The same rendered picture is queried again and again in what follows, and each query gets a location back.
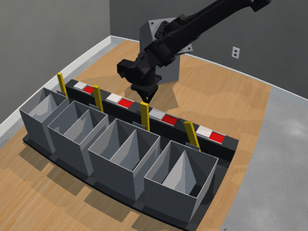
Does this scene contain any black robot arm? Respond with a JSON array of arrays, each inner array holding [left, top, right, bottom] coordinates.
[[117, 0, 271, 86]]

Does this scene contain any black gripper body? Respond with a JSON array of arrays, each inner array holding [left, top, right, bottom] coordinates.
[[131, 69, 162, 98]]

